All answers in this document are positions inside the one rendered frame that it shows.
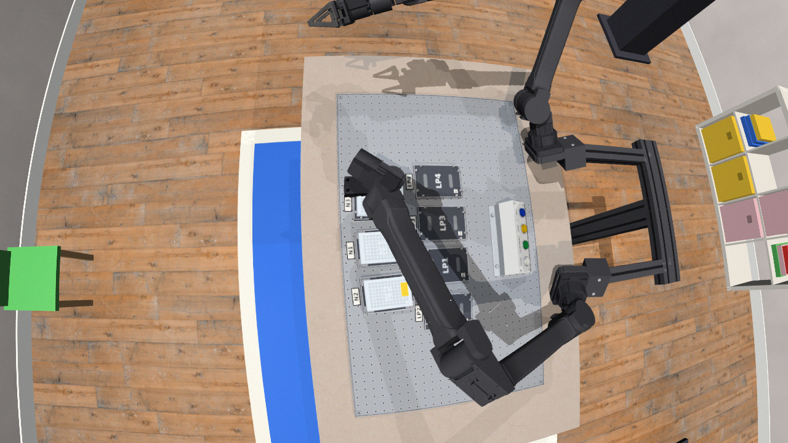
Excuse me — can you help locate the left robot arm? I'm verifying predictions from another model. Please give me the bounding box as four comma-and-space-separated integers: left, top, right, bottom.
344, 149, 595, 407

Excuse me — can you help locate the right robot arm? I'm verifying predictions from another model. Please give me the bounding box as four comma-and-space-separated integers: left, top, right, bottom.
345, 0, 582, 157

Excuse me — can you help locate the grey operator panel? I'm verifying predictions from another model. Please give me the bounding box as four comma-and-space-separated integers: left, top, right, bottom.
488, 200, 531, 276

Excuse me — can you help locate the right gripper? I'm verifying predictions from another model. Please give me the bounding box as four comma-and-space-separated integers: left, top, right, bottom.
307, 0, 373, 28

